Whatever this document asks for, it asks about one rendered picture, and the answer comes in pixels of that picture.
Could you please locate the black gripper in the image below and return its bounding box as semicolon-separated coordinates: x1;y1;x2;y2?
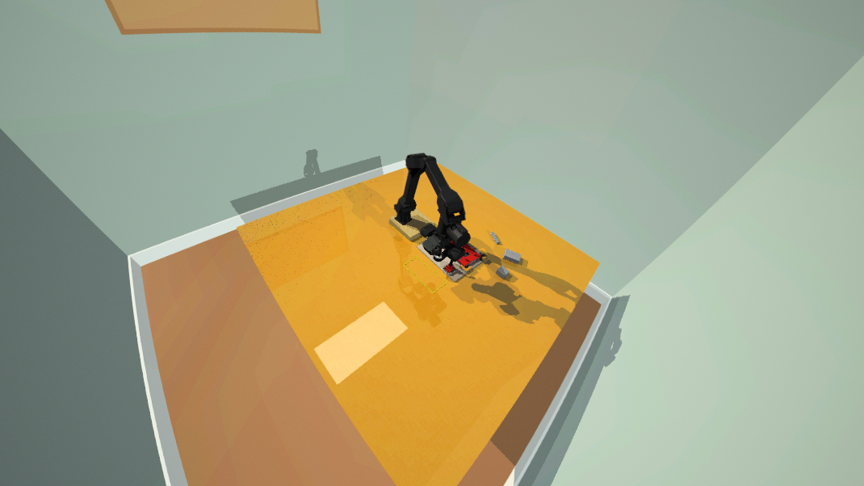
420;224;466;262

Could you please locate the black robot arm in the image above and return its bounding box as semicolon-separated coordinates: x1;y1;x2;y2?
394;153;471;256

